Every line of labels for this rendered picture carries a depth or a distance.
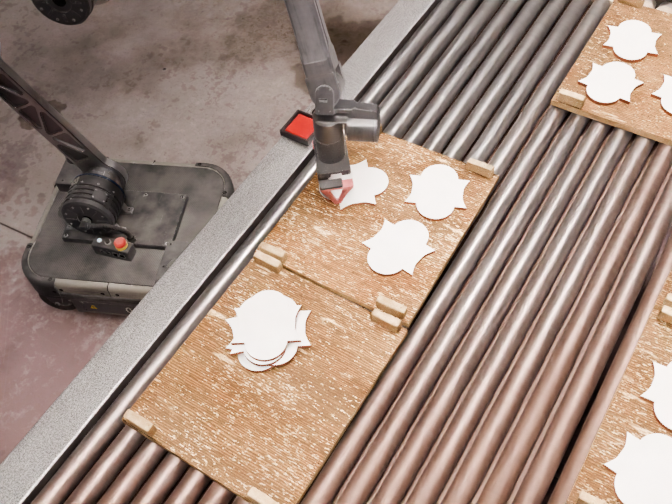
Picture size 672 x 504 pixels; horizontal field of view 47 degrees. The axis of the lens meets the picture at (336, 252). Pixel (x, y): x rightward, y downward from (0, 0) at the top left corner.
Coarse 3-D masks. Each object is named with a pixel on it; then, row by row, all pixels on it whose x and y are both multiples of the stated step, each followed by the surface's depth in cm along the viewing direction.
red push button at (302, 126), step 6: (300, 114) 180; (294, 120) 179; (300, 120) 179; (306, 120) 179; (312, 120) 179; (288, 126) 178; (294, 126) 178; (300, 126) 178; (306, 126) 178; (312, 126) 178; (294, 132) 177; (300, 132) 177; (306, 132) 177; (306, 138) 176
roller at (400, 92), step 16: (464, 0) 202; (480, 0) 204; (464, 16) 199; (448, 32) 195; (432, 48) 192; (416, 64) 189; (432, 64) 192; (400, 80) 186; (416, 80) 187; (400, 96) 183; (384, 112) 180; (128, 432) 138; (112, 448) 137; (128, 448) 137; (96, 464) 136; (112, 464) 135; (96, 480) 134; (112, 480) 136; (80, 496) 132; (96, 496) 133
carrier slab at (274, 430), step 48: (240, 288) 152; (288, 288) 152; (192, 336) 147; (336, 336) 145; (384, 336) 144; (192, 384) 141; (240, 384) 140; (288, 384) 140; (336, 384) 139; (192, 432) 136; (240, 432) 135; (288, 432) 134; (336, 432) 134; (240, 480) 130; (288, 480) 130
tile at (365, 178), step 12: (360, 168) 167; (372, 168) 167; (360, 180) 165; (372, 180) 165; (384, 180) 165; (336, 192) 164; (360, 192) 163; (372, 192) 163; (348, 204) 162; (360, 204) 162; (372, 204) 162
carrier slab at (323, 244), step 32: (352, 160) 170; (384, 160) 169; (416, 160) 169; (448, 160) 168; (384, 192) 164; (480, 192) 162; (288, 224) 161; (320, 224) 160; (352, 224) 160; (448, 224) 158; (288, 256) 156; (320, 256) 156; (352, 256) 155; (448, 256) 153; (352, 288) 151; (384, 288) 150; (416, 288) 150
